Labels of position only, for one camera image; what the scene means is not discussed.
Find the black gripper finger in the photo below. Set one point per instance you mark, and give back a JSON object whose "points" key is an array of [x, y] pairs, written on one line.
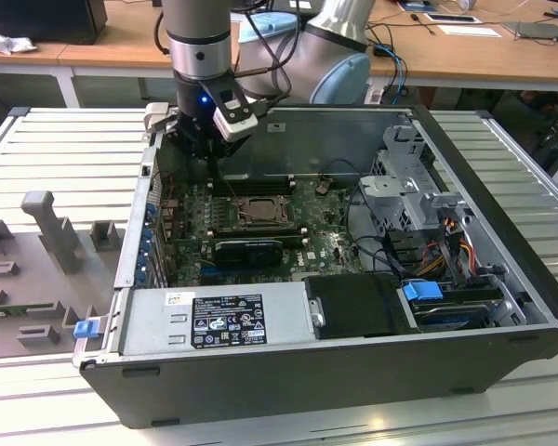
{"points": [[181, 137], [228, 146]]}

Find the silver green CPU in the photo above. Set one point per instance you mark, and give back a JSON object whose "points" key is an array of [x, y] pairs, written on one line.
{"points": [[263, 209]]}

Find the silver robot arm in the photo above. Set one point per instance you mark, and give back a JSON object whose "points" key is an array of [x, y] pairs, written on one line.
{"points": [[195, 28]]}

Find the CPU socket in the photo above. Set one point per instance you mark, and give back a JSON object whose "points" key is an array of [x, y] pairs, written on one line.
{"points": [[242, 222]]}

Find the grey plastic case latch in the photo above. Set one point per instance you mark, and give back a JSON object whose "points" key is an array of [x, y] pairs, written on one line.
{"points": [[155, 114]]}

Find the round silver coin battery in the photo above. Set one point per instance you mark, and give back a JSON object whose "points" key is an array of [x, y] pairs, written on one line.
{"points": [[322, 188]]}

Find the black graphics card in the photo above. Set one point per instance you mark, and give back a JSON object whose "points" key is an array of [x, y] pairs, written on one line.
{"points": [[246, 253]]}

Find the wooden desk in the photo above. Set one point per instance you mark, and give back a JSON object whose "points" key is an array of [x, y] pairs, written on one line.
{"points": [[97, 51], [469, 56]]}

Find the green motherboard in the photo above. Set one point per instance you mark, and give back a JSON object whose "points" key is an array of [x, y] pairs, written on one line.
{"points": [[316, 241]]}

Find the silver metal drive cage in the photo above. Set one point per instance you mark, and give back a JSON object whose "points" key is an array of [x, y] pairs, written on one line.
{"points": [[386, 186]]}

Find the black computer box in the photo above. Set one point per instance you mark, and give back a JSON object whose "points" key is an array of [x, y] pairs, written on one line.
{"points": [[42, 21]]}

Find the grey power supply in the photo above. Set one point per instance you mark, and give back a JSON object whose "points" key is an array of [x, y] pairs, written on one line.
{"points": [[158, 325]]}

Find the crumpled white paper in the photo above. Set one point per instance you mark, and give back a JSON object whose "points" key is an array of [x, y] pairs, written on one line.
{"points": [[9, 44]]}

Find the grey parts rack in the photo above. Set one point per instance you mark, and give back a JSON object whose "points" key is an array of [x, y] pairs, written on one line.
{"points": [[37, 274]]}

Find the blue release latch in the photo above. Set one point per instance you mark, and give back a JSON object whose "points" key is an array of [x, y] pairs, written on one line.
{"points": [[86, 329]]}

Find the blue book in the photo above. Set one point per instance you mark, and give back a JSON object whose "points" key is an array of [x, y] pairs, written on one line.
{"points": [[418, 4]]}

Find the hard disk in blue carrier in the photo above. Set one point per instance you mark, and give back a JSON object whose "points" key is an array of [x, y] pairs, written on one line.
{"points": [[421, 293]]}

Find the green RAM stick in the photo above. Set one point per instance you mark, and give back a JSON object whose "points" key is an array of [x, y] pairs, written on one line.
{"points": [[9, 310]]}

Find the black PC case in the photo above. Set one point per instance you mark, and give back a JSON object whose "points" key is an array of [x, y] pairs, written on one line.
{"points": [[307, 385]]}

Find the white flat tablet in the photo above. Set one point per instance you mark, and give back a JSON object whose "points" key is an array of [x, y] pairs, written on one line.
{"points": [[451, 17]]}

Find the white paper sheet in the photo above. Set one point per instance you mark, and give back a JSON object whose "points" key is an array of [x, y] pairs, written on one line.
{"points": [[469, 30]]}

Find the black office chair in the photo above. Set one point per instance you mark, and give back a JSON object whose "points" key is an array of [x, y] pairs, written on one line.
{"points": [[553, 135]]}

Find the dark grey folder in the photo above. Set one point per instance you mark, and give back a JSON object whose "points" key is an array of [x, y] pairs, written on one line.
{"points": [[535, 30]]}

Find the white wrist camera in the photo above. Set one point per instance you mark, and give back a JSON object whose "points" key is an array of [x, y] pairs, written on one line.
{"points": [[235, 125]]}

